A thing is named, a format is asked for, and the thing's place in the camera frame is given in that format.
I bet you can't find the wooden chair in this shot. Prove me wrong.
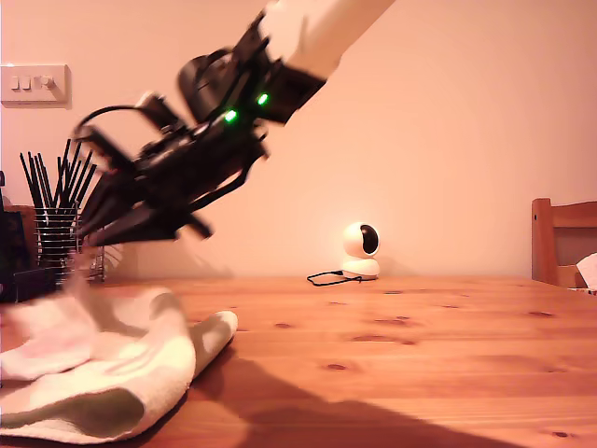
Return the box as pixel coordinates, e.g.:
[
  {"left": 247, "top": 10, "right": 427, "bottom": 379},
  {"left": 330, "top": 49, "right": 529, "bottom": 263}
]
[{"left": 531, "top": 197, "right": 597, "bottom": 289}]

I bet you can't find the white light switch plate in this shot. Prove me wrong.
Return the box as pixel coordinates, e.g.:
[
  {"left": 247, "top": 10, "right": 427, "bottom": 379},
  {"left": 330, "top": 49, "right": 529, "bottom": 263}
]
[{"left": 0, "top": 63, "right": 73, "bottom": 110}]

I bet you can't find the white tissue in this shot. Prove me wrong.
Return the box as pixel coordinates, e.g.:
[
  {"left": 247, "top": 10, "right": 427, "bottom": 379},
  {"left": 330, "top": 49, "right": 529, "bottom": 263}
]
[{"left": 576, "top": 253, "right": 597, "bottom": 296}]

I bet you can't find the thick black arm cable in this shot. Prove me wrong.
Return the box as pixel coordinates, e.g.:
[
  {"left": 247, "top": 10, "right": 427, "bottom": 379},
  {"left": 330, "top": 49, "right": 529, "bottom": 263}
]
[{"left": 186, "top": 130, "right": 271, "bottom": 211}]

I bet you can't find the thin black camera cable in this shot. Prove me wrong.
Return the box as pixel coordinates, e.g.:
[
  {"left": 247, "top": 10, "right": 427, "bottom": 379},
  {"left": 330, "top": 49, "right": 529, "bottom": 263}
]
[{"left": 306, "top": 270, "right": 365, "bottom": 287}]

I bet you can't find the cream terry tea towel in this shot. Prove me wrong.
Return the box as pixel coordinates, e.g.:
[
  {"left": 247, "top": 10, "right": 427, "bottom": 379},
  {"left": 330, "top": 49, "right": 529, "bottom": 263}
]
[{"left": 0, "top": 246, "right": 239, "bottom": 444}]

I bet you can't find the chrome wire utensil holder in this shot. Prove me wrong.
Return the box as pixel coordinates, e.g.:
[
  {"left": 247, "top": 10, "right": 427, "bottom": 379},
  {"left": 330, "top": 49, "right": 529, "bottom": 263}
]
[{"left": 33, "top": 203, "right": 106, "bottom": 286}]

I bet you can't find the brown cardboard box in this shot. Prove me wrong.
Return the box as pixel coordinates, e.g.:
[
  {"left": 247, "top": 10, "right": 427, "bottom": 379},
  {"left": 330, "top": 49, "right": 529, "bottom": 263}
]
[{"left": 8, "top": 204, "right": 36, "bottom": 272}]

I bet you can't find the white round security camera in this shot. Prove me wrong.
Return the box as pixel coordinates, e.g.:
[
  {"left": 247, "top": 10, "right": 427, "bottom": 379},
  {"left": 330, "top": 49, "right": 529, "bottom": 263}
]
[{"left": 340, "top": 222, "right": 382, "bottom": 281}]

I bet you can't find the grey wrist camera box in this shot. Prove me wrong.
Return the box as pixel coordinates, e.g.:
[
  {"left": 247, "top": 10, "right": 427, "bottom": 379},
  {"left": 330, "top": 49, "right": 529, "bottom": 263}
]
[{"left": 134, "top": 91, "right": 186, "bottom": 134}]

